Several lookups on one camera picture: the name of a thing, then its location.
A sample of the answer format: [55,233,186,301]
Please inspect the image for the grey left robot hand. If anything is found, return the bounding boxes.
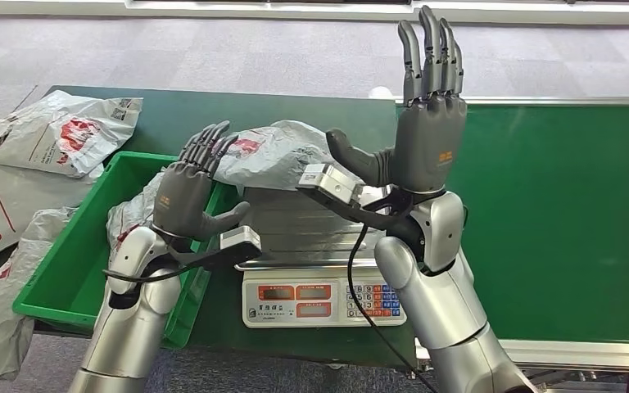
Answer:
[152,120,251,243]

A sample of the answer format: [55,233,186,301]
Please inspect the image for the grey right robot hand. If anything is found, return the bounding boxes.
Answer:
[325,5,468,195]

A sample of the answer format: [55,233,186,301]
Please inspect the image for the green conveyor belt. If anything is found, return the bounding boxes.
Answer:
[396,96,629,393]

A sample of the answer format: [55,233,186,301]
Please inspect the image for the white package with red line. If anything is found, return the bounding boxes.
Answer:
[0,160,104,269]

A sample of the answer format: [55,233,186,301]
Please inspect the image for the electronic scale with steel tray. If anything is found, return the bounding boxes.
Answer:
[235,184,408,329]

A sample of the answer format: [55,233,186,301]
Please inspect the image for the green plastic crate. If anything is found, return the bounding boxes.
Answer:
[11,151,240,350]

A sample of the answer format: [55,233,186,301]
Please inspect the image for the black left camera bracket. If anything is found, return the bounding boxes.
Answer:
[168,241,261,273]

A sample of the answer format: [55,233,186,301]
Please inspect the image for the black camera bracket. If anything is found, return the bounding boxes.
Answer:
[168,241,261,273]
[298,184,424,232]

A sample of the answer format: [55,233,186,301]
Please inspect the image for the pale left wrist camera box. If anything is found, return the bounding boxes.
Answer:
[217,225,263,259]

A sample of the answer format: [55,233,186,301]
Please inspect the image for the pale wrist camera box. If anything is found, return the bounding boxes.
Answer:
[296,162,367,207]
[217,225,263,259]

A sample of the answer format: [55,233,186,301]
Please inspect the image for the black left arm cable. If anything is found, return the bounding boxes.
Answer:
[102,266,185,284]

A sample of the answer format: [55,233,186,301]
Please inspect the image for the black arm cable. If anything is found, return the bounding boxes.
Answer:
[346,223,441,393]
[102,266,185,284]

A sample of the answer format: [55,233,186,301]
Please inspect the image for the black right camera bracket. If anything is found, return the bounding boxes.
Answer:
[298,184,424,232]

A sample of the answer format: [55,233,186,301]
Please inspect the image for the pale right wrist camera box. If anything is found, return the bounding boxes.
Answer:
[296,162,367,207]

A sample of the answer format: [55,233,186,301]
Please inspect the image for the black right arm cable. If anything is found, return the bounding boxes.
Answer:
[346,223,441,393]

